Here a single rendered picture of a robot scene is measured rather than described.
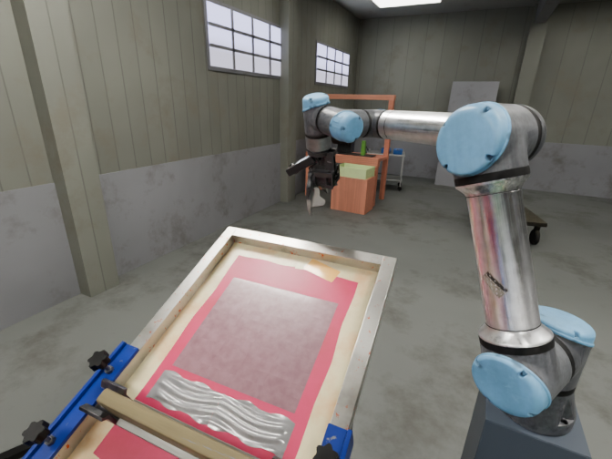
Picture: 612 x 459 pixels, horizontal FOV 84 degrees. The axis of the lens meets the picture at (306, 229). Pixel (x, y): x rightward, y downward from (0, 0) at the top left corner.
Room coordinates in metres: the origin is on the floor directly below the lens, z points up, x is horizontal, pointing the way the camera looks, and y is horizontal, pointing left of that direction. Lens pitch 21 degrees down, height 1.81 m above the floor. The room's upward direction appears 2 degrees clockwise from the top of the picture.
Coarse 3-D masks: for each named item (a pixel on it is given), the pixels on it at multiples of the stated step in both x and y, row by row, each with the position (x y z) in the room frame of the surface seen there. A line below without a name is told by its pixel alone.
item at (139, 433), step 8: (136, 400) 0.57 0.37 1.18; (152, 408) 0.55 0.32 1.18; (168, 416) 0.53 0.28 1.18; (120, 424) 0.52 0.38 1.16; (128, 424) 0.52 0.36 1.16; (184, 424) 0.51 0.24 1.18; (136, 432) 0.51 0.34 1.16; (144, 432) 0.51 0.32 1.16; (200, 432) 0.50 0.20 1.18; (152, 440) 0.49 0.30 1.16; (160, 440) 0.49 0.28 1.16; (216, 440) 0.48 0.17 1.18; (160, 448) 0.48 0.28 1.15; (168, 448) 0.47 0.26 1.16; (176, 448) 0.47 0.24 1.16; (176, 456) 0.46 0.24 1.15; (184, 456) 0.46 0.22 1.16; (192, 456) 0.46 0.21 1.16
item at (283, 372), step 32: (288, 288) 0.87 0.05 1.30; (320, 288) 0.86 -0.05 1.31; (352, 288) 0.84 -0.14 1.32; (288, 320) 0.77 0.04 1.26; (320, 320) 0.76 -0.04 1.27; (256, 352) 0.68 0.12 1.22; (288, 352) 0.68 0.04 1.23; (320, 352) 0.67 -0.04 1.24; (256, 384) 0.61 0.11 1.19; (288, 384) 0.60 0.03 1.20; (320, 384) 0.60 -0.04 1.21; (288, 416) 0.54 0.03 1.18; (256, 448) 0.49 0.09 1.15; (288, 448) 0.48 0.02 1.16
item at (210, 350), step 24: (240, 264) 0.98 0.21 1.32; (264, 264) 0.97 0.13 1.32; (216, 288) 0.90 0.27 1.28; (240, 288) 0.89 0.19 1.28; (264, 288) 0.88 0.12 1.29; (216, 312) 0.81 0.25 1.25; (240, 312) 0.80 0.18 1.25; (264, 312) 0.79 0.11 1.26; (192, 336) 0.75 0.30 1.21; (216, 336) 0.74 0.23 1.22; (240, 336) 0.73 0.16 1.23; (168, 360) 0.69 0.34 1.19; (192, 360) 0.68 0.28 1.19; (216, 360) 0.68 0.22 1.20; (240, 360) 0.67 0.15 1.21; (216, 384) 0.62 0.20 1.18; (120, 432) 0.54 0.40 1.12; (120, 456) 0.49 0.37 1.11; (144, 456) 0.49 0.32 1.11; (168, 456) 0.49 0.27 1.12
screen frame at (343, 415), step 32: (320, 256) 0.95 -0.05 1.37; (352, 256) 0.92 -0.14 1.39; (384, 256) 0.90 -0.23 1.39; (192, 288) 0.88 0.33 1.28; (384, 288) 0.79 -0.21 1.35; (160, 320) 0.77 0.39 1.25; (352, 352) 0.63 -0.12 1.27; (352, 384) 0.56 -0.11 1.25; (352, 416) 0.51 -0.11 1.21; (64, 448) 0.50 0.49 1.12
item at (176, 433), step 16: (112, 400) 0.52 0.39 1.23; (128, 400) 0.52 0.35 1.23; (128, 416) 0.49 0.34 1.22; (144, 416) 0.49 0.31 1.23; (160, 416) 0.49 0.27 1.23; (160, 432) 0.46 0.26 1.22; (176, 432) 0.46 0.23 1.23; (192, 432) 0.45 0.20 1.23; (192, 448) 0.43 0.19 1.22; (208, 448) 0.43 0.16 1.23; (224, 448) 0.42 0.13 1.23
